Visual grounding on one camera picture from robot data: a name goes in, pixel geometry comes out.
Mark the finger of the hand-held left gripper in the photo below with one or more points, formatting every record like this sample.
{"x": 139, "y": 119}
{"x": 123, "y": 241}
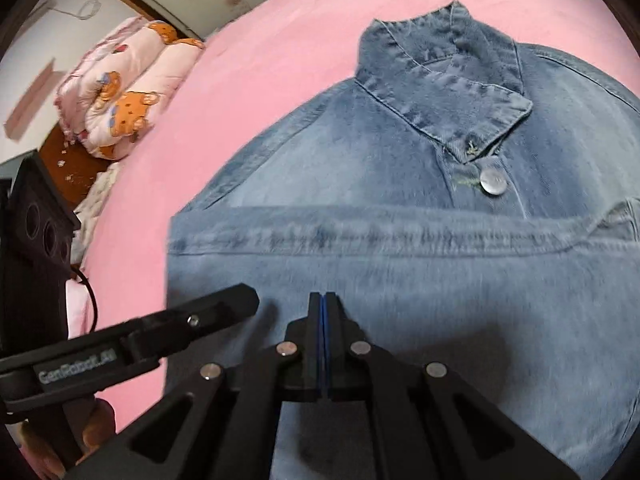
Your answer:
{"x": 200, "y": 317}

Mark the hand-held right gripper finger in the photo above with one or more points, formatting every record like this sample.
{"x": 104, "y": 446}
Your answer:
{"x": 319, "y": 345}
{"x": 331, "y": 345}

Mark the blue denim jacket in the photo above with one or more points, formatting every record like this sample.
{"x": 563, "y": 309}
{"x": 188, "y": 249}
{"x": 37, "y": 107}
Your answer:
{"x": 375, "y": 190}

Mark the person's left hand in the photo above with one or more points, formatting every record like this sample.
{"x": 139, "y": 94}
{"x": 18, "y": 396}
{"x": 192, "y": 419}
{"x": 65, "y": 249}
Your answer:
{"x": 100, "y": 422}

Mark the pale crumpled cloth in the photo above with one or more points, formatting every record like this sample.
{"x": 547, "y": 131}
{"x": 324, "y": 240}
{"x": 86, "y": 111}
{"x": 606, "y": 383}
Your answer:
{"x": 100, "y": 205}

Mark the brown wooden headboard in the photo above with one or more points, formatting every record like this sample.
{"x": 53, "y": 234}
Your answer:
{"x": 70, "y": 160}

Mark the pink bear print quilt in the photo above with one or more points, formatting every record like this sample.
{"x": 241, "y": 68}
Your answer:
{"x": 125, "y": 95}

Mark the pink bed sheet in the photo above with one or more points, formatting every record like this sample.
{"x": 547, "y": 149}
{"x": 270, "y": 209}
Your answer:
{"x": 275, "y": 60}

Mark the pink wall shelf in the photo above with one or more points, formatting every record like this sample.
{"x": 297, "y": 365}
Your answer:
{"x": 30, "y": 97}

